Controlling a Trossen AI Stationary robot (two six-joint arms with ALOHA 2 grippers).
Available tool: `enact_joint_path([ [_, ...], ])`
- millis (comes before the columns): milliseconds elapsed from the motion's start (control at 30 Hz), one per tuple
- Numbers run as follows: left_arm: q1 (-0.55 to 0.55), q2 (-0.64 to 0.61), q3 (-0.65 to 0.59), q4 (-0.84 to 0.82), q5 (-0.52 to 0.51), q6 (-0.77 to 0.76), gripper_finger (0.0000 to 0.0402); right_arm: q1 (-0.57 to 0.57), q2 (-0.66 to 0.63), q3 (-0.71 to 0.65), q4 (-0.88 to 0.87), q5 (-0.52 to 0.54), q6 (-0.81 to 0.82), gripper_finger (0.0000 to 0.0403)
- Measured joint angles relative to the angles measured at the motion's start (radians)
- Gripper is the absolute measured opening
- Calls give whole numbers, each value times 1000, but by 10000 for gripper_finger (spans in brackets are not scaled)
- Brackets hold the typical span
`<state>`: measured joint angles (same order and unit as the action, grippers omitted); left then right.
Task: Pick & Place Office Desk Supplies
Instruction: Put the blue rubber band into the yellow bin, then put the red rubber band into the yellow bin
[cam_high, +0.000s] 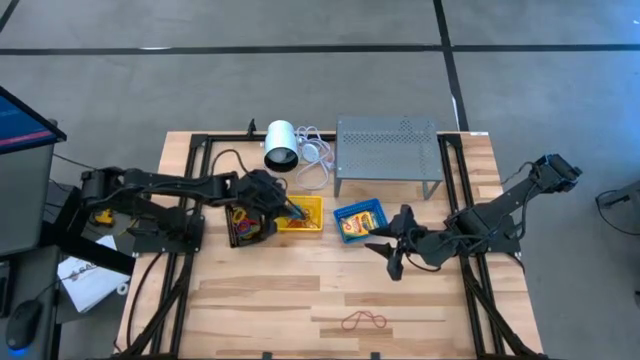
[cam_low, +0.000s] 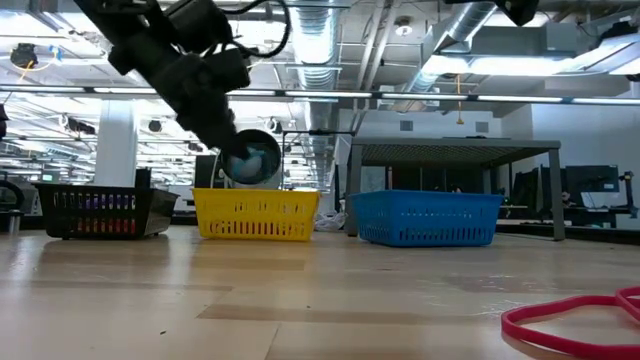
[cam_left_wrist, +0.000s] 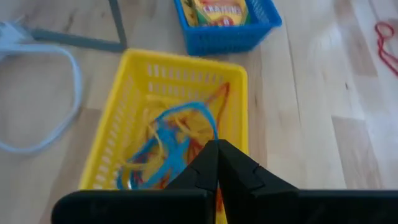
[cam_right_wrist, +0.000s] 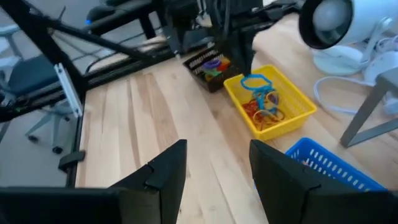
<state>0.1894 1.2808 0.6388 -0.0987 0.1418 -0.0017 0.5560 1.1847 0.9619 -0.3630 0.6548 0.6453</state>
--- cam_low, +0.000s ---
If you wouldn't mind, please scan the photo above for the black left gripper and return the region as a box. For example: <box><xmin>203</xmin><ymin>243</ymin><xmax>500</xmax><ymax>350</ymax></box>
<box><xmin>152</xmin><ymin>54</ymin><xmax>250</xmax><ymax>159</ymax></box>

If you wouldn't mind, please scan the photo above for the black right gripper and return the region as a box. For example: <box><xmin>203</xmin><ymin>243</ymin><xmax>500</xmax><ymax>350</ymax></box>
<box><xmin>494</xmin><ymin>0</ymin><xmax>541</xmax><ymax>27</ymax></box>

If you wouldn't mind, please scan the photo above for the black desk monitor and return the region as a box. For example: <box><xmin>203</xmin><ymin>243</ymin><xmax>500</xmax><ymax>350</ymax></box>
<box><xmin>564</xmin><ymin>164</ymin><xmax>621</xmax><ymax>207</ymax></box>

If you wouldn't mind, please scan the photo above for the black box behind lamp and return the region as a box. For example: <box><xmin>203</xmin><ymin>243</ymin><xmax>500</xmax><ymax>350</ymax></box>
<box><xmin>193</xmin><ymin>154</ymin><xmax>225</xmax><ymax>190</ymax></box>

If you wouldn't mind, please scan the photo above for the white cylinder spot lamp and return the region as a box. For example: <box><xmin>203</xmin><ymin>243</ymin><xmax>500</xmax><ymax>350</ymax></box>
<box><xmin>218</xmin><ymin>128</ymin><xmax>284</xmax><ymax>191</ymax></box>

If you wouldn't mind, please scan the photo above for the yellow plastic basket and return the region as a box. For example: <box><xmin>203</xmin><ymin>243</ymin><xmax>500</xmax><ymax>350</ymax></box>
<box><xmin>191</xmin><ymin>187</ymin><xmax>321</xmax><ymax>243</ymax></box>

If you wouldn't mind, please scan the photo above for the black plastic basket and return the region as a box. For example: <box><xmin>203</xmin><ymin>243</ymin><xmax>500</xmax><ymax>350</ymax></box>
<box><xmin>32</xmin><ymin>182</ymin><xmax>180</xmax><ymax>240</ymax></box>

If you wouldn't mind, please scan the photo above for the long ceiling light strip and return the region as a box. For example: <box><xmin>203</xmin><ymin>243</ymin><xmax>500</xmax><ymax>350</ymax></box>
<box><xmin>0</xmin><ymin>83</ymin><xmax>640</xmax><ymax>107</ymax></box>

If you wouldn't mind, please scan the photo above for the grey perforated metal shelf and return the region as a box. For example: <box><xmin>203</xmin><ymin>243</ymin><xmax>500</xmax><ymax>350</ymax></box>
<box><xmin>343</xmin><ymin>137</ymin><xmax>566</xmax><ymax>243</ymax></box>

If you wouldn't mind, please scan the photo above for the blue plastic basket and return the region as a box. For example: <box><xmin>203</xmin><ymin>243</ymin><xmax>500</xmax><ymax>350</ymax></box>
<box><xmin>349</xmin><ymin>188</ymin><xmax>505</xmax><ymax>249</ymax></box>

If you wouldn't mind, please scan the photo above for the black ceiling fixture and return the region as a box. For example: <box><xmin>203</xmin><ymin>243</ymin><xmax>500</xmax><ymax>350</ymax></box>
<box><xmin>9</xmin><ymin>42</ymin><xmax>39</xmax><ymax>70</ymax></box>

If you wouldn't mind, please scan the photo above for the red rubber band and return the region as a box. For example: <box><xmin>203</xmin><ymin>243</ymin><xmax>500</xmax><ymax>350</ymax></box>
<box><xmin>500</xmin><ymin>285</ymin><xmax>640</xmax><ymax>360</ymax></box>

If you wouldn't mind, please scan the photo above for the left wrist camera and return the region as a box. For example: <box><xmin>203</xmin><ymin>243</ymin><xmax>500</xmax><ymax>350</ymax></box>
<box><xmin>204</xmin><ymin>47</ymin><xmax>251</xmax><ymax>95</ymax></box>

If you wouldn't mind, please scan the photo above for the silver slanted ceiling duct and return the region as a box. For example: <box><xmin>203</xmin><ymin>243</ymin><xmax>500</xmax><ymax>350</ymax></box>
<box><xmin>399</xmin><ymin>0</ymin><xmax>506</xmax><ymax>96</ymax></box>

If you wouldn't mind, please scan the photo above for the silver ribbed ceiling duct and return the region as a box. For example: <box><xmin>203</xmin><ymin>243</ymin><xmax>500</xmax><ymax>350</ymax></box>
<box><xmin>285</xmin><ymin>0</ymin><xmax>347</xmax><ymax>194</ymax></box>

